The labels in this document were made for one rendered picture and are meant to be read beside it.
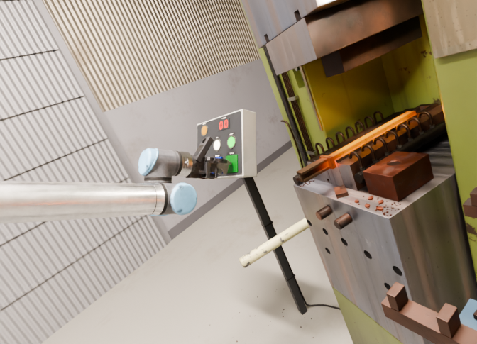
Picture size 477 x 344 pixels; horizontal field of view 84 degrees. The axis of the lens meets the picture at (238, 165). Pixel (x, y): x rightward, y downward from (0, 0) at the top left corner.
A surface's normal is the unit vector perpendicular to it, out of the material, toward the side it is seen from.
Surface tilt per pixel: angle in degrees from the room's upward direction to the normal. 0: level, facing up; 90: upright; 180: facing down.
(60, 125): 90
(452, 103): 90
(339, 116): 90
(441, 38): 90
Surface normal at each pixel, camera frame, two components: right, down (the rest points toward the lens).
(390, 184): -0.86, 0.44
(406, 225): 0.34, 0.12
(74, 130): 0.66, -0.07
